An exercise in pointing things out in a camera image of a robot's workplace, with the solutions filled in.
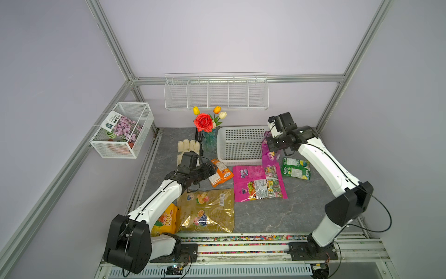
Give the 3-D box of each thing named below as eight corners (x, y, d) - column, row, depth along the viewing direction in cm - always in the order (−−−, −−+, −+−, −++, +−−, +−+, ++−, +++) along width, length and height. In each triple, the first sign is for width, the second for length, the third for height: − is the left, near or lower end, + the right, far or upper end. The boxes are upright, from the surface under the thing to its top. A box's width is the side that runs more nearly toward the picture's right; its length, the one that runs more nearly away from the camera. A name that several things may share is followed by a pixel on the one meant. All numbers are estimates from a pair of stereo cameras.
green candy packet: (281, 175, 100) (282, 173, 98) (281, 159, 107) (282, 156, 105) (309, 180, 98) (311, 178, 96) (307, 163, 105) (309, 161, 103)
